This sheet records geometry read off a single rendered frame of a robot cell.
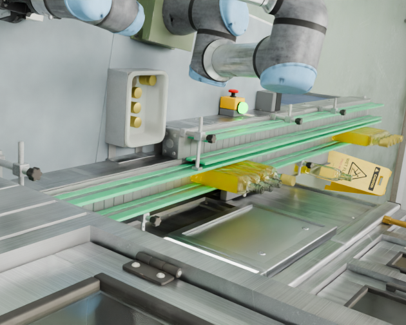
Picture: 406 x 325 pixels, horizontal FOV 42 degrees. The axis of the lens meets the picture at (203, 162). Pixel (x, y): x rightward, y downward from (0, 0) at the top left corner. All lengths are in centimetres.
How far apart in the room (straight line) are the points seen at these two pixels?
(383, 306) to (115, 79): 95
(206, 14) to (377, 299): 90
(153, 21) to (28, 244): 109
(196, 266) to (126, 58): 114
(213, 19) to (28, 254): 105
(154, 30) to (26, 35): 40
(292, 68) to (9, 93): 69
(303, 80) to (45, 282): 75
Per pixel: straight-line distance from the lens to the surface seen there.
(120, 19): 109
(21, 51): 140
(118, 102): 157
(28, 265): 61
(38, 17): 135
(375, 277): 160
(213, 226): 168
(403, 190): 772
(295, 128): 239
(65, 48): 148
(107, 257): 63
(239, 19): 155
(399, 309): 147
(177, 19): 163
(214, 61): 145
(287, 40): 115
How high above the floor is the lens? 189
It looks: 34 degrees down
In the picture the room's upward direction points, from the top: 104 degrees clockwise
